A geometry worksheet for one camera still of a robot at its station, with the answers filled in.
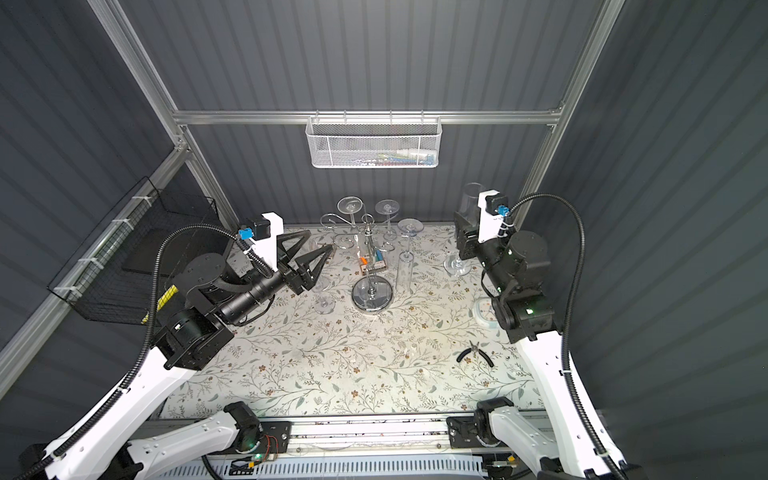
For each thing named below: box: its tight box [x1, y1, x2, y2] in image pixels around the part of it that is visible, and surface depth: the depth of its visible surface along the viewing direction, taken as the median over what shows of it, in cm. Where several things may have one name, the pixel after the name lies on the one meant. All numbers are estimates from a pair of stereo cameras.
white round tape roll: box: [472, 297, 499, 329], surface depth 94 cm
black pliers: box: [456, 340, 495, 368], surface depth 88 cm
